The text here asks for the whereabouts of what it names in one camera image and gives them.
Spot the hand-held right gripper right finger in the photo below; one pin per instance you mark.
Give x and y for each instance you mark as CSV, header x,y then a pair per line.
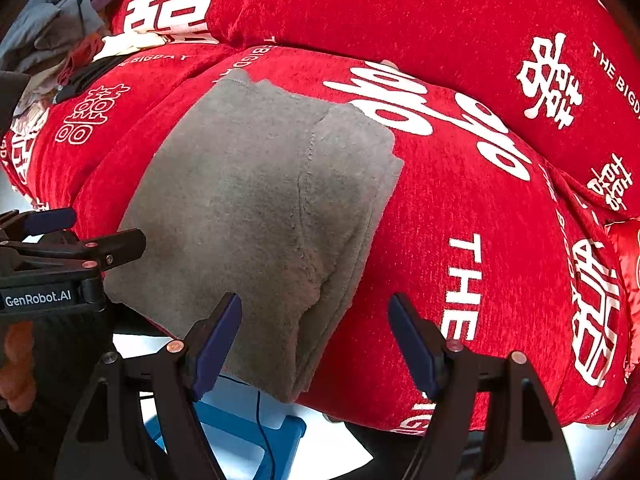
x,y
412,350

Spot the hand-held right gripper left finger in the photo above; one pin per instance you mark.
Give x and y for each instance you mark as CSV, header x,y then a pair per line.
x,y
218,350

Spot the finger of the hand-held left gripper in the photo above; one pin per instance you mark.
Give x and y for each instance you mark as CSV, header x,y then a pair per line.
x,y
117,247
50,221

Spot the grey knit sweater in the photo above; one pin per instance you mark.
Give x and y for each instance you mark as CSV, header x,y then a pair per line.
x,y
240,195

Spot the person's left hand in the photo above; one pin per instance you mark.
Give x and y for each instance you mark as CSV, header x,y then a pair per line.
x,y
17,362

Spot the blue plastic stool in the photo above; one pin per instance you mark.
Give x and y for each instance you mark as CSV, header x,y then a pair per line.
x,y
235,425

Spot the red printed sofa cover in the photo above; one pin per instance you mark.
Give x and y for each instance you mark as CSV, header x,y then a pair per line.
x,y
475,220

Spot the black cloth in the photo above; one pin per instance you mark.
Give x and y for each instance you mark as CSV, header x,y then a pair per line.
x,y
87,77

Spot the red cloth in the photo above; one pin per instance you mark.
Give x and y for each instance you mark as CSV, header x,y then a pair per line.
x,y
80,57

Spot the cream cloth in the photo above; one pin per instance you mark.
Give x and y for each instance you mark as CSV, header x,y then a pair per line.
x,y
130,42

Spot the grey cloth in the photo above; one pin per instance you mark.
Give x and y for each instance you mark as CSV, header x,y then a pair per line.
x,y
50,25

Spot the red satin pillow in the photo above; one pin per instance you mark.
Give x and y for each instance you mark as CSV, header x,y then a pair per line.
x,y
627,255

